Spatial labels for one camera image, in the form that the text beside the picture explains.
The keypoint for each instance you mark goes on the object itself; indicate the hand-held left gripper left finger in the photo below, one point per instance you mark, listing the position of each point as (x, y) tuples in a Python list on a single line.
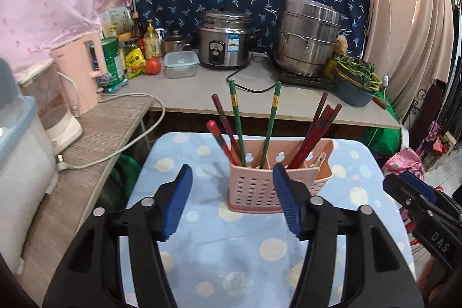
[(177, 199)]

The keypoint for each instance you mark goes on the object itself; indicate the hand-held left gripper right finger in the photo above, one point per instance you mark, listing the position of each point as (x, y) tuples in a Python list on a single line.
[(288, 199)]

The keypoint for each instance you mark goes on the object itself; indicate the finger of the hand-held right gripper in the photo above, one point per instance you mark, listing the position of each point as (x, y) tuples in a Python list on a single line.
[(404, 196), (418, 185)]

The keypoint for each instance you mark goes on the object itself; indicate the pink plastic utensil holder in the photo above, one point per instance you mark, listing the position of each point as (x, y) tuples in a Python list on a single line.
[(252, 189)]

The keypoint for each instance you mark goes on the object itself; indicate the bright red chopstick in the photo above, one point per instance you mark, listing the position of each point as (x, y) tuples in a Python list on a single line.
[(216, 136)]

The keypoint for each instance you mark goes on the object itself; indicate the green chopstick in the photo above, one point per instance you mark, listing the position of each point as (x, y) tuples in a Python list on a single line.
[(271, 120), (236, 120)]

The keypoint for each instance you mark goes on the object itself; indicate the dark red chopstick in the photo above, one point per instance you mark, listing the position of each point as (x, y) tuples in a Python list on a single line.
[(222, 116), (320, 106), (332, 116), (326, 111)]

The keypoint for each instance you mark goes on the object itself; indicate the pink floral cloth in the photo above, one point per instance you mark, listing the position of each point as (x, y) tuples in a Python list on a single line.
[(400, 160)]

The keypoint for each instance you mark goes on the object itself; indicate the green plastic bag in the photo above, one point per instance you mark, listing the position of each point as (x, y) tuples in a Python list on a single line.
[(386, 142)]

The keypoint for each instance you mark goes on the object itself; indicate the blue dotted tablecloth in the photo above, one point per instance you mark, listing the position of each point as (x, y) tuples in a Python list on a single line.
[(223, 257)]

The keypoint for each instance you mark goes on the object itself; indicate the dark wooden chair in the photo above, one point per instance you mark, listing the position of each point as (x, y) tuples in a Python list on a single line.
[(435, 95)]

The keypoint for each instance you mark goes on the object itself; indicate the blue plastic basin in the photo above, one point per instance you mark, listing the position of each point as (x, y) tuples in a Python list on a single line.
[(352, 95)]

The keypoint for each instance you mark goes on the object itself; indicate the black induction cooker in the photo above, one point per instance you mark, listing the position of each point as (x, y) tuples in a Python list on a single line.
[(288, 79)]

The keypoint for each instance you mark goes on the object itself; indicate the blue green packet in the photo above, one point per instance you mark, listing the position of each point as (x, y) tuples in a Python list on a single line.
[(115, 86)]

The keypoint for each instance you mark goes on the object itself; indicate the hanging dark clothes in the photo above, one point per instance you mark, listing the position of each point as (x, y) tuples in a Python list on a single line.
[(455, 59)]

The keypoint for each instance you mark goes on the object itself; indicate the leafy greens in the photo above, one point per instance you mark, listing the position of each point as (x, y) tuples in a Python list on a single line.
[(357, 68)]

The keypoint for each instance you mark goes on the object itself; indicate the clear food container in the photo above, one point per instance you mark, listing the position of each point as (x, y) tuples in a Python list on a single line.
[(180, 64)]

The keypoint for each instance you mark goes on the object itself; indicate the white round appliance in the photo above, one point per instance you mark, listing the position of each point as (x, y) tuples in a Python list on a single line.
[(61, 127)]

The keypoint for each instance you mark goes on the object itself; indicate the red tomato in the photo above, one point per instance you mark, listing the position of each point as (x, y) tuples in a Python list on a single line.
[(153, 65)]

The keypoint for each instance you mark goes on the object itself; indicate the yellow snack packet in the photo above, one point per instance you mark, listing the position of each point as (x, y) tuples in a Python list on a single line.
[(135, 59)]

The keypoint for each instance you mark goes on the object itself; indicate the green can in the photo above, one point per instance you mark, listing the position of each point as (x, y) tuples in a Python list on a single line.
[(113, 59)]

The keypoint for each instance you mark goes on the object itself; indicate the grey lid storage box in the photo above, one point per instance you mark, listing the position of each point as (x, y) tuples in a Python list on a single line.
[(25, 167)]

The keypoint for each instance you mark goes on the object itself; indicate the small steel pot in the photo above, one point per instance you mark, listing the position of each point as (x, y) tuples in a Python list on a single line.
[(177, 42)]

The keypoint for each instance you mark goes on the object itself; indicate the yellow liquid bottle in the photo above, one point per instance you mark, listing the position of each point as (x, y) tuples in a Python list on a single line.
[(152, 44)]

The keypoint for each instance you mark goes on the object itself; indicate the pink electric kettle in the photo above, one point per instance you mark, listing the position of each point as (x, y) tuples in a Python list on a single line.
[(75, 77)]

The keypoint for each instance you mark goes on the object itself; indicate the brown loofah sponge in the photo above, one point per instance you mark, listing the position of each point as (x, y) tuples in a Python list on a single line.
[(340, 46)]

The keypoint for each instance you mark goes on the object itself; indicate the steel rice cooker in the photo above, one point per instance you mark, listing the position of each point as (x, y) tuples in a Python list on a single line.
[(223, 44)]

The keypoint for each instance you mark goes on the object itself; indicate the beige curtain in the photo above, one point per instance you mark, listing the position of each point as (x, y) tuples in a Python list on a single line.
[(408, 23)]

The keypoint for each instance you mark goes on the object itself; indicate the steel steamer pot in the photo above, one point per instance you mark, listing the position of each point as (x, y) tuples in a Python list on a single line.
[(306, 37)]

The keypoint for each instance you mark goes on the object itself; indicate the dark sauce bottle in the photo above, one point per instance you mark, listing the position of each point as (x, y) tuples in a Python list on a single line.
[(136, 28)]

